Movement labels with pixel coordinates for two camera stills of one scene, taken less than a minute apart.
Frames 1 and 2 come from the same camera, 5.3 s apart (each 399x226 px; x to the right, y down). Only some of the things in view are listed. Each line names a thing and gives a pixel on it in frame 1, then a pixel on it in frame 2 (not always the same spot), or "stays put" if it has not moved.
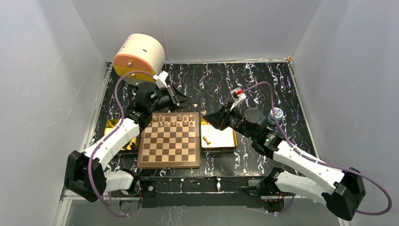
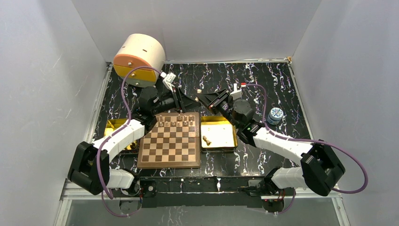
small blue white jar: [279, 113] stays put
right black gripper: [219, 119] → [214, 100]
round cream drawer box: [139, 52] stays put
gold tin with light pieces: [214, 140] stays put
